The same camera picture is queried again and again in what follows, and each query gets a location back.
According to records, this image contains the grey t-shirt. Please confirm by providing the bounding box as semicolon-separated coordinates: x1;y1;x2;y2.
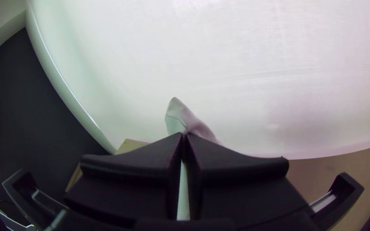
164;97;223;221

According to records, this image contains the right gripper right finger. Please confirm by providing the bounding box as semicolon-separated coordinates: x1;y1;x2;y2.
184;132;311;227

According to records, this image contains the white window blind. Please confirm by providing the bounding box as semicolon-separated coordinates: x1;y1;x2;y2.
26;0;370;160

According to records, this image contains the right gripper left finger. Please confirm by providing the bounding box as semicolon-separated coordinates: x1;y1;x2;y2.
63;132;184;224

